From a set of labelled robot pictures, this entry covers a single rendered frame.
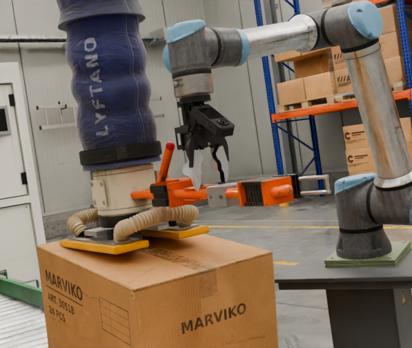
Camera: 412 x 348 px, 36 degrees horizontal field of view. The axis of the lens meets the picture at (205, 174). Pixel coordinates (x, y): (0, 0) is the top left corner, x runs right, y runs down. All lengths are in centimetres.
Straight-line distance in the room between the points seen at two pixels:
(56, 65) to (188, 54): 1076
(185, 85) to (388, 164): 87
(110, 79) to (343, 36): 71
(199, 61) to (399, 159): 87
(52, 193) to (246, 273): 1031
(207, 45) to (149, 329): 65
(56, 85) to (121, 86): 1039
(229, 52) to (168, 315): 62
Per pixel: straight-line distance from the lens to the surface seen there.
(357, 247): 225
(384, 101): 203
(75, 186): 1204
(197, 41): 145
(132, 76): 173
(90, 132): 172
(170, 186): 153
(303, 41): 198
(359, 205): 221
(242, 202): 131
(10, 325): 318
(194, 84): 143
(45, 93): 1196
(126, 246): 161
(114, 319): 156
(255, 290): 164
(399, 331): 227
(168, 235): 173
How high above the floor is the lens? 123
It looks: 2 degrees down
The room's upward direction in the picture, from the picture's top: 8 degrees counter-clockwise
